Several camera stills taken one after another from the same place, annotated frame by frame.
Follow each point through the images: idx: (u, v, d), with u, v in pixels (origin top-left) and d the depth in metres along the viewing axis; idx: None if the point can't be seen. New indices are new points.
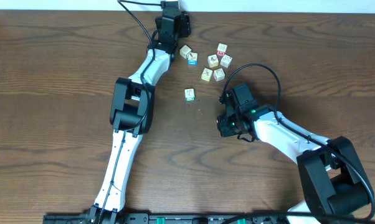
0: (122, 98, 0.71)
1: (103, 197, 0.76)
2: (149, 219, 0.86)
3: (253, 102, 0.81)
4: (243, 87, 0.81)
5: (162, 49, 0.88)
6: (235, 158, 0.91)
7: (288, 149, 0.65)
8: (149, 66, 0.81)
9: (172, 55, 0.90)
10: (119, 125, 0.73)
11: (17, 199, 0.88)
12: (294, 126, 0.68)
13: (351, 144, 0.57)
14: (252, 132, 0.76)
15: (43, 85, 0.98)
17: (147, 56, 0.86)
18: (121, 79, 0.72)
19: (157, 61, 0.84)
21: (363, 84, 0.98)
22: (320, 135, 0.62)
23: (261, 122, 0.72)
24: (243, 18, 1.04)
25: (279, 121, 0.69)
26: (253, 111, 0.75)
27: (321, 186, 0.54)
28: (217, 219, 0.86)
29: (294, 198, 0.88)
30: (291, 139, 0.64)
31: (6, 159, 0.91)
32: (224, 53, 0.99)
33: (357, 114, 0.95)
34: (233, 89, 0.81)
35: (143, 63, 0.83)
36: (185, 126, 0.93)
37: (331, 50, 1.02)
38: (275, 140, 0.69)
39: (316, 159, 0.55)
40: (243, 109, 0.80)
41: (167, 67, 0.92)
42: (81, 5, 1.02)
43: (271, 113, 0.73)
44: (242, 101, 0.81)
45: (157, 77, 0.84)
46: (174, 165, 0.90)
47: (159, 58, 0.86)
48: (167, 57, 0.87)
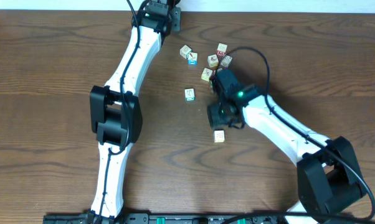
0: (99, 109, 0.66)
1: (98, 205, 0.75)
2: (149, 219, 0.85)
3: (238, 86, 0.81)
4: (227, 73, 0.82)
5: (151, 23, 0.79)
6: (234, 158, 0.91)
7: (284, 144, 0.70)
8: (131, 63, 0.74)
9: (164, 28, 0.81)
10: (103, 136, 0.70)
11: (17, 199, 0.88)
12: (288, 118, 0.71)
13: (349, 145, 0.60)
14: (239, 116, 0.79)
15: (42, 85, 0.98)
17: (132, 40, 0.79)
18: (96, 89, 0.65)
19: (141, 53, 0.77)
21: (362, 84, 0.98)
22: (316, 134, 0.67)
23: (251, 108, 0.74)
24: (243, 18, 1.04)
25: (271, 112, 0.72)
26: (240, 95, 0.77)
27: (321, 190, 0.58)
28: (217, 219, 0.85)
29: (294, 198, 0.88)
30: (289, 137, 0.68)
31: (6, 159, 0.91)
32: (224, 53, 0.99)
33: (357, 114, 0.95)
34: (218, 75, 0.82)
35: (125, 58, 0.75)
36: (185, 127, 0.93)
37: (331, 50, 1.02)
38: (269, 130, 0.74)
39: (317, 164, 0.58)
40: (229, 93, 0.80)
41: (159, 48, 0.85)
42: (81, 5, 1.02)
43: (262, 99, 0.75)
44: (226, 86, 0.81)
45: (143, 74, 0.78)
46: (174, 165, 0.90)
47: (145, 43, 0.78)
48: (155, 40, 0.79)
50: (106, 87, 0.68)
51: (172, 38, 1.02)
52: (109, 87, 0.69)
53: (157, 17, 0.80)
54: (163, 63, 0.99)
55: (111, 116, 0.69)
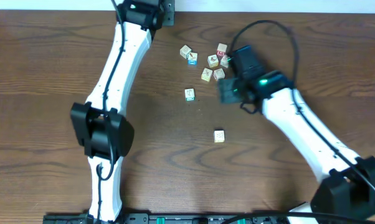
0: (83, 127, 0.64)
1: (95, 211, 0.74)
2: (149, 219, 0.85)
3: (256, 69, 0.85)
4: (247, 54, 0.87)
5: (140, 15, 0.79)
6: (235, 158, 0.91)
7: (307, 149, 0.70)
8: (115, 71, 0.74)
9: (154, 20, 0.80)
10: (91, 150, 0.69)
11: (17, 199, 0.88)
12: (316, 124, 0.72)
13: None
14: (256, 102, 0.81)
15: (42, 85, 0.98)
17: (116, 42, 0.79)
18: (78, 107, 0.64)
19: (126, 57, 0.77)
21: (363, 85, 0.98)
22: (346, 150, 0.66)
23: (278, 102, 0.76)
24: (244, 18, 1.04)
25: (299, 111, 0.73)
26: (263, 82, 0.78)
27: (342, 207, 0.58)
28: (217, 219, 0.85)
29: (294, 198, 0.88)
30: (316, 145, 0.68)
31: (6, 159, 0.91)
32: (224, 53, 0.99)
33: (358, 114, 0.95)
34: (237, 54, 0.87)
35: (110, 63, 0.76)
36: (185, 126, 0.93)
37: (331, 50, 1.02)
38: (292, 131, 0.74)
39: (345, 183, 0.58)
40: (248, 74, 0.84)
41: (147, 48, 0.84)
42: (81, 5, 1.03)
43: (290, 96, 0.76)
44: (245, 67, 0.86)
45: (131, 79, 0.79)
46: (174, 165, 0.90)
47: (131, 45, 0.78)
48: (141, 42, 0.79)
50: (87, 104, 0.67)
51: (172, 38, 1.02)
52: (91, 103, 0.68)
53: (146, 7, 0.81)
54: (163, 64, 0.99)
55: (96, 129, 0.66)
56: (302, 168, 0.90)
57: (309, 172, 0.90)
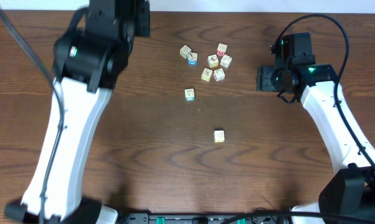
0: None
1: None
2: (149, 219, 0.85)
3: (309, 57, 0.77)
4: (304, 39, 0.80)
5: (86, 62, 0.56)
6: (235, 158, 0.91)
7: (333, 143, 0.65)
8: (56, 157, 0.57)
9: (107, 65, 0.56)
10: None
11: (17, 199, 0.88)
12: (350, 120, 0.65)
13: None
14: (298, 89, 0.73)
15: (42, 85, 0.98)
17: (54, 114, 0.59)
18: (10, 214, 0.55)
19: (70, 136, 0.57)
21: (363, 85, 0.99)
22: (373, 152, 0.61)
23: (318, 91, 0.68)
24: (243, 18, 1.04)
25: (337, 105, 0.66)
26: (311, 70, 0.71)
27: (351, 202, 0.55)
28: (217, 219, 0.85)
29: (294, 198, 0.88)
30: (344, 140, 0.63)
31: (6, 158, 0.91)
32: (224, 53, 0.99)
33: (357, 114, 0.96)
34: (294, 36, 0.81)
35: (48, 145, 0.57)
36: (186, 127, 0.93)
37: (331, 50, 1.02)
38: (321, 124, 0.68)
39: (360, 180, 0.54)
40: (297, 60, 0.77)
41: (103, 109, 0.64)
42: None
43: (333, 86, 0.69)
44: (297, 53, 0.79)
45: (81, 160, 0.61)
46: (174, 165, 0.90)
47: (75, 116, 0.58)
48: (91, 108, 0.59)
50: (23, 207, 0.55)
51: (172, 38, 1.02)
52: (28, 205, 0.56)
53: (96, 40, 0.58)
54: (163, 64, 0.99)
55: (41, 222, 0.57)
56: (302, 168, 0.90)
57: (308, 172, 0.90)
